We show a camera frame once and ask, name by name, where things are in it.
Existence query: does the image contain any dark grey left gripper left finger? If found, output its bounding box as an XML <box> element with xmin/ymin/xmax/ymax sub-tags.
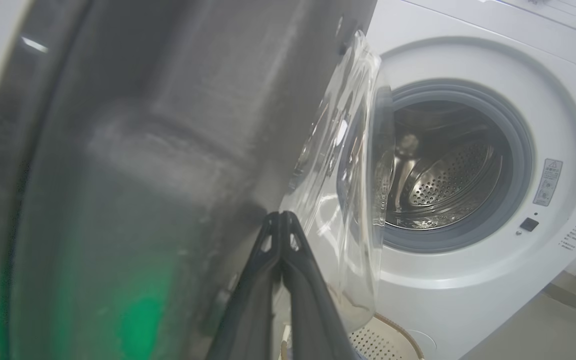
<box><xmin>207</xmin><ymin>212</ymin><xmax>283</xmax><ymax>360</ymax></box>

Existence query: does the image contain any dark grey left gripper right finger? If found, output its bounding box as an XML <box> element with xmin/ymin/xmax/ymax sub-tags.
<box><xmin>282</xmin><ymin>212</ymin><xmax>356</xmax><ymax>360</ymax></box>

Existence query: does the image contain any dark round washer door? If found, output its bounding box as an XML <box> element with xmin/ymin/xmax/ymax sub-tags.
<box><xmin>0</xmin><ymin>0</ymin><xmax>396</xmax><ymax>360</ymax></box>

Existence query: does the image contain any white front-load washing machine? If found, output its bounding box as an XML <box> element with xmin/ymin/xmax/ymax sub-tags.
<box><xmin>338</xmin><ymin>0</ymin><xmax>576</xmax><ymax>360</ymax></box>

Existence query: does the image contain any steel perforated washer drum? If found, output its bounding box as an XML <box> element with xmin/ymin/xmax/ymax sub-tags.
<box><xmin>385</xmin><ymin>102</ymin><xmax>511</xmax><ymax>231</ymax></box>

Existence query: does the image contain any cream perforated laundry basket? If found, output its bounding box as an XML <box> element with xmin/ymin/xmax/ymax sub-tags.
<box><xmin>280</xmin><ymin>312</ymin><xmax>425</xmax><ymax>360</ymax></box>

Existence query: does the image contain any grey warning sticker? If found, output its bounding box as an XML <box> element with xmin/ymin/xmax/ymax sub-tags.
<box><xmin>533</xmin><ymin>158</ymin><xmax>564</xmax><ymax>207</ymax></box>

